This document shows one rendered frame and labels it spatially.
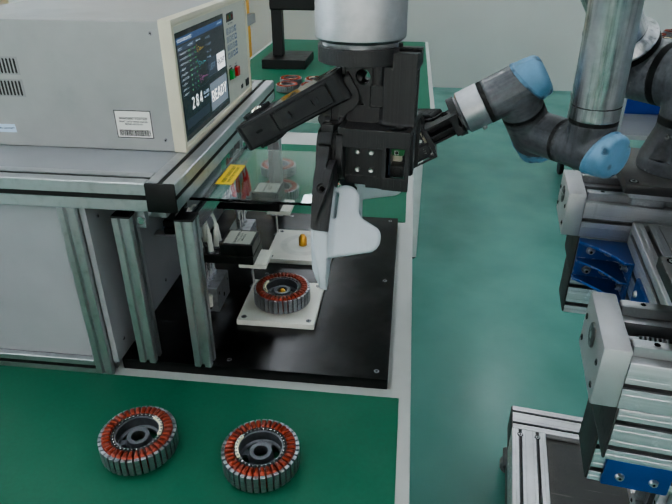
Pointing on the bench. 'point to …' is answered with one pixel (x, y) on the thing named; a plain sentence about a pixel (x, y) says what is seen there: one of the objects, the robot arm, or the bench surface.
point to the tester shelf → (121, 169)
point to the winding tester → (109, 71)
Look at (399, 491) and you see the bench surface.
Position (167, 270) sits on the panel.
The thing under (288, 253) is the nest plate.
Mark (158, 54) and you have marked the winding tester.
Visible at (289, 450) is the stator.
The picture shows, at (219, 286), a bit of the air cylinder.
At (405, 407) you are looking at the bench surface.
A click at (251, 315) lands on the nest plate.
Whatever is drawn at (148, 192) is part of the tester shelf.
